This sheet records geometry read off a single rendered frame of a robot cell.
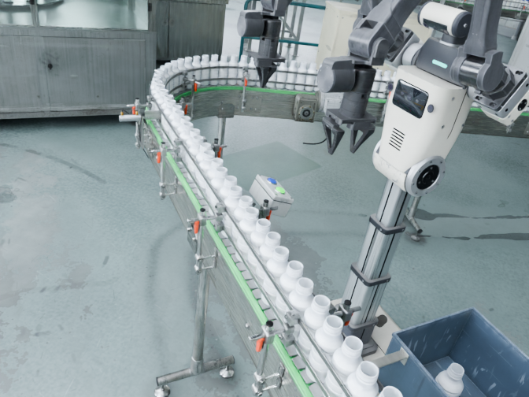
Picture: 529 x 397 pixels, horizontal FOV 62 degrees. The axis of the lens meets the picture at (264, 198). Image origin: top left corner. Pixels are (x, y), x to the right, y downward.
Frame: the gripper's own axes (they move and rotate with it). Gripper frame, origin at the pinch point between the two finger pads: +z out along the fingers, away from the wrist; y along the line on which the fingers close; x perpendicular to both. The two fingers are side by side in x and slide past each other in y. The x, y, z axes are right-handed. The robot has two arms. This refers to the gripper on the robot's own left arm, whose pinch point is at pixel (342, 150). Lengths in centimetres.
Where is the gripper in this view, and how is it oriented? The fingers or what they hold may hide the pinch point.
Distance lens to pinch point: 107.7
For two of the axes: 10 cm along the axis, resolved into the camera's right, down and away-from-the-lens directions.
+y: 9.0, -1.0, 4.3
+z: -1.5, 8.5, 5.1
